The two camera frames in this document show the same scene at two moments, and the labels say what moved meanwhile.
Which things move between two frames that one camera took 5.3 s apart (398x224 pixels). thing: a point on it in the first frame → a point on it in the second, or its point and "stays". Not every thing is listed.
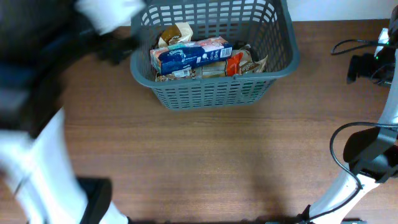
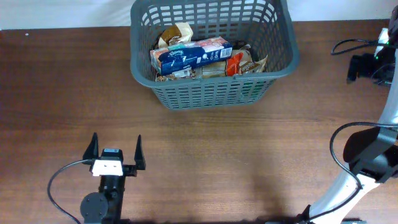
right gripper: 364,71 stays
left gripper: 113,50 → 132,170
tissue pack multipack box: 173,58 stays
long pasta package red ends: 229,68 stays
